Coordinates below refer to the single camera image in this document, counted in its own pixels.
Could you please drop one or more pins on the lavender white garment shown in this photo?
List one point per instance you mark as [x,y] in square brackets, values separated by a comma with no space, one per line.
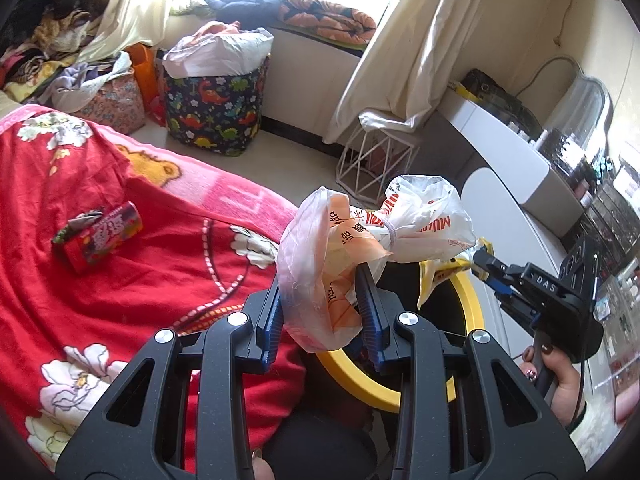
[75,80]

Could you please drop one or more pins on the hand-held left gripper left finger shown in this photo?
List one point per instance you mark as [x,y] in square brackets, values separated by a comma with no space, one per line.
[270,330]

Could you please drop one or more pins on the yellow wrapper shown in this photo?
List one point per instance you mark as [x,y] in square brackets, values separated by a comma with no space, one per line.
[440,272]

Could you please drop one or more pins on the black bag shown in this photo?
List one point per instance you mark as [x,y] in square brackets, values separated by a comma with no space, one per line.
[487,87]

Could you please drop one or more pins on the orange bag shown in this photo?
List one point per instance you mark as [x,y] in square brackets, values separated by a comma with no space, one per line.
[142,75]

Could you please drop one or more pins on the cream curtain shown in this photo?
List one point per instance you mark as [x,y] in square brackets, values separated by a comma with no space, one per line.
[145,0]
[425,35]

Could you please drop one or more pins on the pink floral bag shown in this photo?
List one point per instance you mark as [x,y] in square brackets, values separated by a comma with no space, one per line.
[115,105]

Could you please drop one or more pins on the pile of clothes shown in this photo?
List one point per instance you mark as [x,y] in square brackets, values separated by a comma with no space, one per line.
[45,25]

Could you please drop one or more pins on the row of cosmetic items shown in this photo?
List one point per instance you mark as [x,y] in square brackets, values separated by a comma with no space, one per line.
[600,200]

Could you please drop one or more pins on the translucent printed plastic bag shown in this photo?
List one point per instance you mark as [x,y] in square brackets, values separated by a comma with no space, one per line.
[320,260]

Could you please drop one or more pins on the white plastic bag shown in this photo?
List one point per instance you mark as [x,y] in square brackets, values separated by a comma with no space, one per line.
[220,55]

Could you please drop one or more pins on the person's right hand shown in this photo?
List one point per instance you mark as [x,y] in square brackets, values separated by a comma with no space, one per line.
[562,380]

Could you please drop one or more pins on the orange patterned quilt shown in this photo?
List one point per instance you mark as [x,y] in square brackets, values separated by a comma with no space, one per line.
[330,17]

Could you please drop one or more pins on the red floral blanket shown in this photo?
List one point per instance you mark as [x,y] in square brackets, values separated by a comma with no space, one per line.
[150,310]

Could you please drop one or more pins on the dinosaur print laundry basket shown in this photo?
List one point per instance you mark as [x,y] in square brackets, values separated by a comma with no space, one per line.
[215,110]

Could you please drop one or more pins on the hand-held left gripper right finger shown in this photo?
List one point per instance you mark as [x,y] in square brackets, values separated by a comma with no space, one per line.
[367,310]

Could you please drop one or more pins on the white desk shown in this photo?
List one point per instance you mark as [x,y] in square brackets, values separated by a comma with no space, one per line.
[500,130]

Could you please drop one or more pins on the pink orange cloth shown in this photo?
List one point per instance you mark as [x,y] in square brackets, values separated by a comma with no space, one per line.
[215,29]

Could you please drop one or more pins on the small red candy packet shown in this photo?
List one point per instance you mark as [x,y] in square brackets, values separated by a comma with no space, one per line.
[105,237]

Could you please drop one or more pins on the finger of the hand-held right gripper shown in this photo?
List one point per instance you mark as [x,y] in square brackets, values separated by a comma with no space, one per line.
[492,265]
[507,290]

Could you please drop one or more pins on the dark cloth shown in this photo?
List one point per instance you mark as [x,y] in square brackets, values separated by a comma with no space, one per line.
[320,445]

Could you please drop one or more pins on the yellow trash bin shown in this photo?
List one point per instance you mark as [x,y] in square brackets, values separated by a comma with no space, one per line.
[365,392]

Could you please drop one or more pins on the clear arched plastic case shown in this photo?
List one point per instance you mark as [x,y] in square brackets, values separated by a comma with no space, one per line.
[585,105]

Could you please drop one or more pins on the bedding on window sill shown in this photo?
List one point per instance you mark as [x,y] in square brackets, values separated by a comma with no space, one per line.
[245,7]

